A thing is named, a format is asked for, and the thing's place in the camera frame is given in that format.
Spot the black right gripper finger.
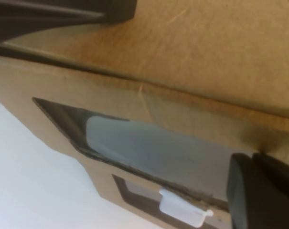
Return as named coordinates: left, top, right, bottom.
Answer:
left=226, top=152, right=289, bottom=229

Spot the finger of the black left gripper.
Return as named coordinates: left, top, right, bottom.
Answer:
left=0, top=0, right=138, bottom=24
left=0, top=7, right=105, bottom=46

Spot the cardboard drawer with clear window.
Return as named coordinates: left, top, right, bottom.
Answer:
left=0, top=53, right=289, bottom=213
left=86, top=167, right=231, bottom=229

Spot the brown cardboard shoe box shell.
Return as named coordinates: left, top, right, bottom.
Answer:
left=0, top=0, right=289, bottom=120

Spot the white plastic drawer pull tab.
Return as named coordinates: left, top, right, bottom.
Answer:
left=158, top=188, right=214, bottom=228

